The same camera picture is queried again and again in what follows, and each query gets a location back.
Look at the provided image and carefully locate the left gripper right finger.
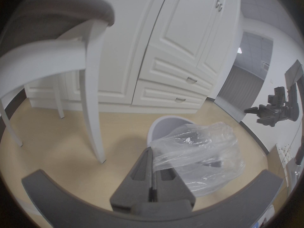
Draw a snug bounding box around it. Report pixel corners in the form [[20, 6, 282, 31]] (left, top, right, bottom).
[[152, 149, 196, 210]]

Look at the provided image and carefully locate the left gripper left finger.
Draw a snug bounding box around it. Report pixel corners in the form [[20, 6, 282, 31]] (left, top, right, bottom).
[[110, 147, 153, 211]]

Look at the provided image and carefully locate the clear plastic bag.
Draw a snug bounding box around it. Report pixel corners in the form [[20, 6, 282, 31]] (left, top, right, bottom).
[[150, 121, 246, 198]]

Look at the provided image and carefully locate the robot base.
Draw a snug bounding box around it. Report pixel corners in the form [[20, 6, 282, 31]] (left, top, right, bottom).
[[271, 143, 304, 223]]

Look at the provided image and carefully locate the pale grey trash bin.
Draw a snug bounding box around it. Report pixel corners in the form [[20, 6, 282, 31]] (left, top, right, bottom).
[[147, 115, 240, 196]]

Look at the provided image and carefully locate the grey curtain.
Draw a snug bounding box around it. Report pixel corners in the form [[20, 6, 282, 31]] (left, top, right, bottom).
[[217, 66, 265, 109]]

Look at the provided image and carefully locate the white wardrobe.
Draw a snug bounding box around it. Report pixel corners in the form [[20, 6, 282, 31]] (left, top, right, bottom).
[[24, 0, 241, 114]]

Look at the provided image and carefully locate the white chair grey seat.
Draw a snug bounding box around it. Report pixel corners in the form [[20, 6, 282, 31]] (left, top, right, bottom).
[[0, 0, 117, 163]]

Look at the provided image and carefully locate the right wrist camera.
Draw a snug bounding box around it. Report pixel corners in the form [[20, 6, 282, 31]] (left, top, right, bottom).
[[268, 86, 286, 106]]

